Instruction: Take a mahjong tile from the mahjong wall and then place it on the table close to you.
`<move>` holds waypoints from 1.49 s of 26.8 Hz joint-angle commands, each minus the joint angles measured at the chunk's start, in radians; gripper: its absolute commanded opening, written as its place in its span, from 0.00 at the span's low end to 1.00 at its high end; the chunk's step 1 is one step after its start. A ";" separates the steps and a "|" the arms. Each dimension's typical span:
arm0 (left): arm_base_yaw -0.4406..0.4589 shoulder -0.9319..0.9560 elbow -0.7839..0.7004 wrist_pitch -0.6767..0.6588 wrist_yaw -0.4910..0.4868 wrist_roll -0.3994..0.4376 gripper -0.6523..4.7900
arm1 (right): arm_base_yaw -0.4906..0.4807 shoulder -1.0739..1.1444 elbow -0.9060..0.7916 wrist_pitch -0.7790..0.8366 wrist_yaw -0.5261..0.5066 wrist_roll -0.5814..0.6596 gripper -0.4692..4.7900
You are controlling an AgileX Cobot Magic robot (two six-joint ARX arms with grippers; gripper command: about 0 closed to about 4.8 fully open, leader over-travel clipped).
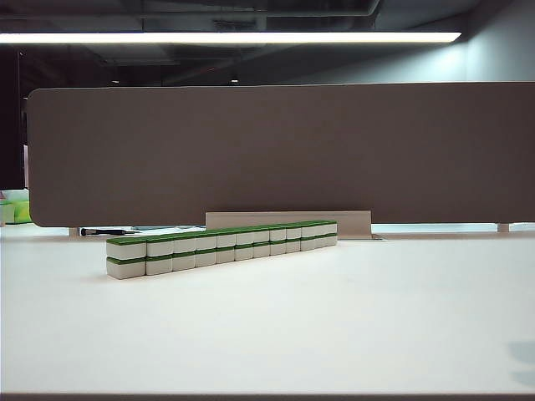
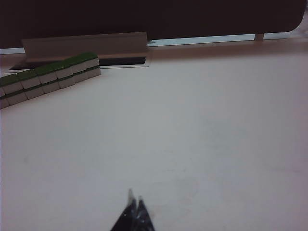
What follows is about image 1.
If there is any brown desk partition panel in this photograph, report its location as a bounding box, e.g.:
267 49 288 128
25 81 535 229

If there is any green and white box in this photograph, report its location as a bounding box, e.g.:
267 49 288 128
0 188 32 226

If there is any long ceiling light strip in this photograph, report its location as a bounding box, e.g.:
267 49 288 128
0 31 463 45

